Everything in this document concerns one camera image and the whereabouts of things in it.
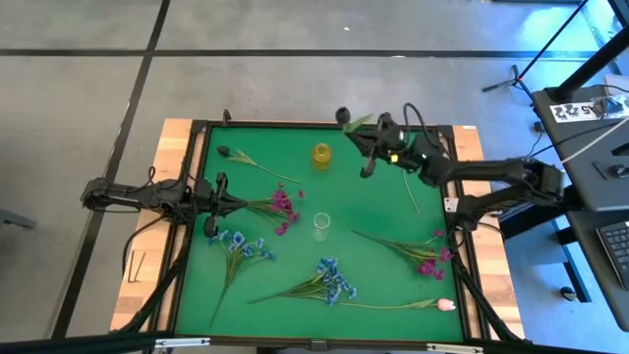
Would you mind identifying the black desk device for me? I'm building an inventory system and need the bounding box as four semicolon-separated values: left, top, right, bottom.
592;159;629;181

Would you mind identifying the purple artificial flower bunch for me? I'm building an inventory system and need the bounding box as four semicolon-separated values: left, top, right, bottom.
245;181;306;237
350;228;454;282

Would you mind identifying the blue artificial flower bunch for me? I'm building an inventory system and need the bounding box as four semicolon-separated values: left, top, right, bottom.
206;229;277;329
246;256;359;308

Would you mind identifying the green table mat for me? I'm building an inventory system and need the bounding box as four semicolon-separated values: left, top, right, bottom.
174;125;466;344

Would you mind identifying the white box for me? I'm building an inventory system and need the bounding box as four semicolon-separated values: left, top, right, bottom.
602;73;629;97

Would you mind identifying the dark grey desk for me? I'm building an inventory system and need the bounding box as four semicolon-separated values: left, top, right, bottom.
532;86;629;333

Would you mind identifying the yellow glass vase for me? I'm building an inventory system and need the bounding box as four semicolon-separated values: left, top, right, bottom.
311;142;333;171

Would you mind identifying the black aluminium table frame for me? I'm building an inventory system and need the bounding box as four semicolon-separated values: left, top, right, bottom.
0;117;527;354

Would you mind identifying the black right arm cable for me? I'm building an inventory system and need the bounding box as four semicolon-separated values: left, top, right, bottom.
401;101;446;151

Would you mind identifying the black tripod stand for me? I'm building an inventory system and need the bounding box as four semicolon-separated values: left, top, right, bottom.
481;0;591;94

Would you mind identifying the black keyboard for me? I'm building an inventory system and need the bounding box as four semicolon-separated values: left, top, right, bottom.
596;219;629;291

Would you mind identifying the grey furniture foot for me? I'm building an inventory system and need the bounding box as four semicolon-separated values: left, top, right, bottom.
0;207;38;230

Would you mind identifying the white cable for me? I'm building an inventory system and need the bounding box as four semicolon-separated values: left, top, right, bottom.
559;115;629;164

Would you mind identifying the thick black pole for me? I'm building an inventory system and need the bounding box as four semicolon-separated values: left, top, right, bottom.
552;24;629;103

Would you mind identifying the clear glass vase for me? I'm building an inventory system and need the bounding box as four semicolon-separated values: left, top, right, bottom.
312;211;331;243

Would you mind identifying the silver metal bracket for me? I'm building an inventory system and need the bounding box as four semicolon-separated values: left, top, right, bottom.
154;336;211;349
426;342;485;354

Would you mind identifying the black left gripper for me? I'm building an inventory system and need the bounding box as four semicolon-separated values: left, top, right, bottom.
196;171;250;239

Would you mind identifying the white printed label sheet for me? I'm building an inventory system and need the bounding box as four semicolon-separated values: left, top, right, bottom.
548;100;610;124

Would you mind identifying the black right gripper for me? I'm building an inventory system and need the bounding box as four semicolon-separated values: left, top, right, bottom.
345;122;429;179

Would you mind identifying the small pink tulip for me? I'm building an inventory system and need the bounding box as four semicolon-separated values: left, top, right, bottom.
338;296;457;313

